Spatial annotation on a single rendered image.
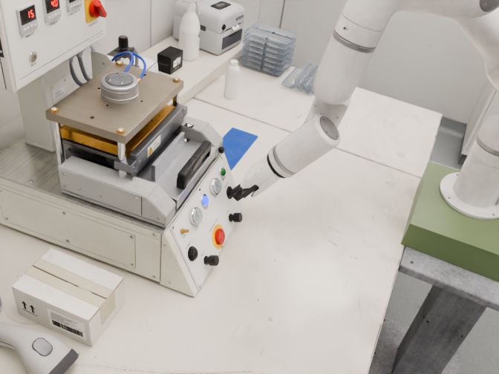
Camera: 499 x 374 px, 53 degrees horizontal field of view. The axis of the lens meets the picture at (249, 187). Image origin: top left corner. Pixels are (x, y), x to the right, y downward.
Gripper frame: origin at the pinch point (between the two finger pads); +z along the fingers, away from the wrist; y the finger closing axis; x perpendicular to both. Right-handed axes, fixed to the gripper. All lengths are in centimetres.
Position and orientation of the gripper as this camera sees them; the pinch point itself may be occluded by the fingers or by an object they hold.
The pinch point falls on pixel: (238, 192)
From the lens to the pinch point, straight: 128.7
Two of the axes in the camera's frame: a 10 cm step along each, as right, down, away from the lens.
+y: -3.2, 5.6, -7.6
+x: 6.9, 6.9, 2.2
